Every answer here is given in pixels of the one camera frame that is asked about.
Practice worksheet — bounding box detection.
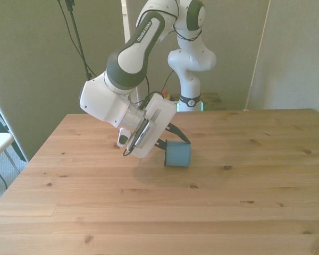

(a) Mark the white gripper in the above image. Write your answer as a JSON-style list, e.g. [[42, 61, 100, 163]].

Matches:
[[132, 92, 191, 160]]

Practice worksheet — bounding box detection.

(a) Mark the blue enamel mug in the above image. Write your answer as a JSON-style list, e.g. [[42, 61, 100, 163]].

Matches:
[[163, 140, 192, 168]]

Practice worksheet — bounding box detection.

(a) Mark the emergency stop button box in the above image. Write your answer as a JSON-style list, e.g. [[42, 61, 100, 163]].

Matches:
[[161, 89, 177, 103]]

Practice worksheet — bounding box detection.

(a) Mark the black tripod pole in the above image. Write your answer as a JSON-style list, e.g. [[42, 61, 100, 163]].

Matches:
[[65, 0, 93, 81]]

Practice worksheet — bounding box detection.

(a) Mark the black tripod stand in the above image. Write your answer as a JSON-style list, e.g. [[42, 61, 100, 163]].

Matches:
[[56, 0, 98, 78]]

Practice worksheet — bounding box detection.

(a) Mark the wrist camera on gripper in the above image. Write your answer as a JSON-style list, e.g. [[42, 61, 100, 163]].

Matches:
[[126, 119, 157, 152]]

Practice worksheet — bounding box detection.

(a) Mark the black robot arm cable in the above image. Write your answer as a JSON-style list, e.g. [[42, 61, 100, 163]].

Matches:
[[122, 0, 203, 158]]

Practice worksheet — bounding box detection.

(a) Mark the thin black button cable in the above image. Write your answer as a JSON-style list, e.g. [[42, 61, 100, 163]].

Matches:
[[162, 69, 175, 92]]

